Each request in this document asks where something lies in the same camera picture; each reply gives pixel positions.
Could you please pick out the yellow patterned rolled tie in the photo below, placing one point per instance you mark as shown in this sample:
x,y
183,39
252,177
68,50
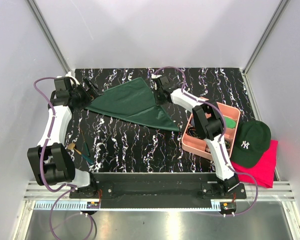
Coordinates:
x,y
227,144

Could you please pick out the red folded cloth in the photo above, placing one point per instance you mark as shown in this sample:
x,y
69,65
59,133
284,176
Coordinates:
x,y
264,170

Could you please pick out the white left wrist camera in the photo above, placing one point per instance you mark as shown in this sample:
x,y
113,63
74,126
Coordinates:
x,y
69,74

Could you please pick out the dark green cloth napkin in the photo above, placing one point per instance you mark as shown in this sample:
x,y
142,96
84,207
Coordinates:
x,y
133,102

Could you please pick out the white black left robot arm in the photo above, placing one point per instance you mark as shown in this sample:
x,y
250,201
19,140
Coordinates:
x,y
50,162

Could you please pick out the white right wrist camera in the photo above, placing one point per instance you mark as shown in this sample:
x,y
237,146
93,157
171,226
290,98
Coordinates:
x,y
154,76

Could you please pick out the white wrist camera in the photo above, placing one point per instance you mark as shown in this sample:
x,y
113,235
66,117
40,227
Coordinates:
x,y
154,76
69,74

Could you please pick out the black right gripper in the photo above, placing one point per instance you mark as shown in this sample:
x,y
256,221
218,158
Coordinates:
x,y
155,90

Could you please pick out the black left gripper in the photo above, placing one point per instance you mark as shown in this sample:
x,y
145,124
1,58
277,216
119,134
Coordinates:
x,y
89,96

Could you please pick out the pink divided organizer box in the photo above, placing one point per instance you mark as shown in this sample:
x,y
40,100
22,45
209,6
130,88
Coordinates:
x,y
208,118

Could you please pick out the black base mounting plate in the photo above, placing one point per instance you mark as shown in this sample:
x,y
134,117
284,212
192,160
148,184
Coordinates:
x,y
159,191

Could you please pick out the bright green rolled cloth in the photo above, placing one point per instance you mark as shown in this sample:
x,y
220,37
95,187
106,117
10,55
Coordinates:
x,y
230,123

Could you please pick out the dark green baseball cap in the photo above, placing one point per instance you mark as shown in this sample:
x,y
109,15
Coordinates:
x,y
252,140

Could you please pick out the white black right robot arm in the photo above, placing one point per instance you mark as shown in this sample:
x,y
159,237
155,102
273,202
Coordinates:
x,y
227,177

